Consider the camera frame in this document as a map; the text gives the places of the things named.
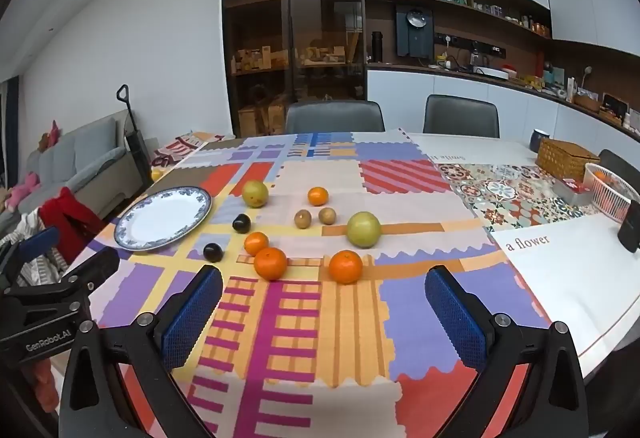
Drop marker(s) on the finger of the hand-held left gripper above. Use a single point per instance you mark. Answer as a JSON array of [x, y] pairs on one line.
[[95, 263], [40, 240]]

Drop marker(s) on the grey red box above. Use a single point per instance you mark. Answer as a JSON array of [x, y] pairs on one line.
[[575, 193]]

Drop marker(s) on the grey sofa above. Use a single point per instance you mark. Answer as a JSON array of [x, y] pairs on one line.
[[75, 163]]

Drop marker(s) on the small wicker tray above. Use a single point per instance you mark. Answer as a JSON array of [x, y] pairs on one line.
[[587, 103]]

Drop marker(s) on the pink plush toy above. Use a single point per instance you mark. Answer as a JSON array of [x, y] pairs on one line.
[[22, 190], [50, 135]]

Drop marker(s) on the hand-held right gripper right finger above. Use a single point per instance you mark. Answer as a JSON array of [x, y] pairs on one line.
[[455, 318]]

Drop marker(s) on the blue rimmed white plate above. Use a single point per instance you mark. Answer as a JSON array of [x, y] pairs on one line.
[[160, 218]]

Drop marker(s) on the brown kiwi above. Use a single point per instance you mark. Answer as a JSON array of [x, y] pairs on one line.
[[303, 219], [327, 216]]

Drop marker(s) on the white counter cabinet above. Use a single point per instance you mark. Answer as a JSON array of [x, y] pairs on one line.
[[400, 93]]

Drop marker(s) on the dark wall water dispenser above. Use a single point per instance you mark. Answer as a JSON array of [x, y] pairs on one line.
[[414, 33]]

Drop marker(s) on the black tablet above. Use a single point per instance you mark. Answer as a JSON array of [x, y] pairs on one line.
[[615, 105]]

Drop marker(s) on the dark purple plum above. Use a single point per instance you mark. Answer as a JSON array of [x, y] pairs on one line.
[[241, 223], [213, 252]]

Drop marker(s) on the yellow pear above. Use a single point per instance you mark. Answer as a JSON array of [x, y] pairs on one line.
[[255, 193]]

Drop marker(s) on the white plastic basket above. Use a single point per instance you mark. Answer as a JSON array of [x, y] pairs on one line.
[[612, 198]]

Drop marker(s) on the white flat appliance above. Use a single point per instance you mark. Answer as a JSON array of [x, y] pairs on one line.
[[492, 73]]

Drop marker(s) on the grey chair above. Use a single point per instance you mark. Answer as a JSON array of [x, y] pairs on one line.
[[460, 115], [620, 163], [332, 118]]

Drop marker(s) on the black device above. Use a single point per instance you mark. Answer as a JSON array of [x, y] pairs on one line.
[[630, 228]]

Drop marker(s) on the colourful patchwork tablecloth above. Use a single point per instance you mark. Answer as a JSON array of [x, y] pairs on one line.
[[310, 168]]

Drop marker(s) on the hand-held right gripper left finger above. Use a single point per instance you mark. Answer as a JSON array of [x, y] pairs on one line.
[[192, 318]]

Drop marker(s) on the black upright vacuum cleaner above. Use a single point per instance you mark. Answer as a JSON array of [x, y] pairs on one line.
[[136, 143]]

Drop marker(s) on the glass door cabinet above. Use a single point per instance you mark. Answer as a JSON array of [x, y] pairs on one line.
[[290, 43]]

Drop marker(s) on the glass kettle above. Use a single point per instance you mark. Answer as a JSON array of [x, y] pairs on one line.
[[481, 60]]

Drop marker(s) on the red white printed cloth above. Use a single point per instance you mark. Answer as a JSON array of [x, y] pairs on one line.
[[175, 149]]

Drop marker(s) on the wicker basket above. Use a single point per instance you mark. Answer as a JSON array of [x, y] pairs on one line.
[[565, 158]]

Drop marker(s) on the white tile-print tablecloth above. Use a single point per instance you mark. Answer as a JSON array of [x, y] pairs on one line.
[[550, 278]]

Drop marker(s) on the orange mandarin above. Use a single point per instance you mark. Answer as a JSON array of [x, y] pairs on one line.
[[256, 243], [317, 196], [345, 267], [270, 263]]

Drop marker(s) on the green citrus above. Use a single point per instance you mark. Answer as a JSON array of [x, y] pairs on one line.
[[364, 229]]

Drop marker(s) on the black thermos bottle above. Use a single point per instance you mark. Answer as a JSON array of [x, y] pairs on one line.
[[376, 47]]

